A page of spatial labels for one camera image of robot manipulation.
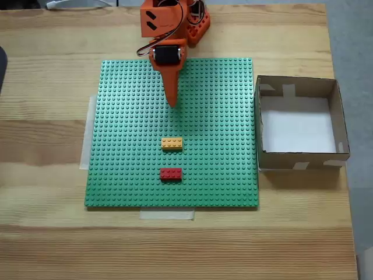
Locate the open cardboard box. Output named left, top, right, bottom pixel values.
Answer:
left=254, top=75, right=350, bottom=173

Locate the yellow lego block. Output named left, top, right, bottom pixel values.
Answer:
left=161, top=136, right=184, bottom=152

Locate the red lego block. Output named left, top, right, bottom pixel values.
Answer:
left=159, top=167, right=184, bottom=183

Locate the black rounded object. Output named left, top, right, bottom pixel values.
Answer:
left=0, top=45, right=9, bottom=96

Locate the short masking tape strip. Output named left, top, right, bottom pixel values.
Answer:
left=139, top=209, right=195, bottom=221

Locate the green lego baseplate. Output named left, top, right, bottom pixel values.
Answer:
left=83, top=57, right=260, bottom=210

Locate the white curved object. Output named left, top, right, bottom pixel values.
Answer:
left=45, top=0, right=110, bottom=9

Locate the long masking tape strip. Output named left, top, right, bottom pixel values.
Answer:
left=79, top=93, right=98, bottom=170

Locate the gripper motor cable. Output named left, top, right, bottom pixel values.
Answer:
left=136, top=0, right=185, bottom=58

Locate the white paper sheet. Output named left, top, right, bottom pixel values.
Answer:
left=261, top=97, right=337, bottom=154

